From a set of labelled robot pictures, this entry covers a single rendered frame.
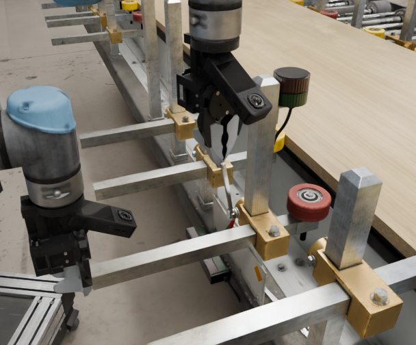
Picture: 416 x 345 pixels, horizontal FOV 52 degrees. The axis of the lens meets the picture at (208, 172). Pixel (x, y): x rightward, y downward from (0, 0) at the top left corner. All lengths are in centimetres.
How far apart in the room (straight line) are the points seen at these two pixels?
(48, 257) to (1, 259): 150
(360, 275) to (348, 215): 9
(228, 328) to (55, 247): 28
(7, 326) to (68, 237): 96
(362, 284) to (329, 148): 47
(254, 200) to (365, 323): 32
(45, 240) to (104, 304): 119
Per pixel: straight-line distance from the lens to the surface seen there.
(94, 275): 75
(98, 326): 178
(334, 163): 95
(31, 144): 57
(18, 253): 217
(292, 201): 81
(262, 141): 74
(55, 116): 55
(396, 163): 100
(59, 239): 67
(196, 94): 66
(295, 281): 106
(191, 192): 117
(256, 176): 77
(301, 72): 73
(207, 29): 61
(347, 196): 54
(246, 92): 62
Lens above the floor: 139
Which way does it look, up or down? 33 degrees down
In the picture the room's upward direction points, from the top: straight up
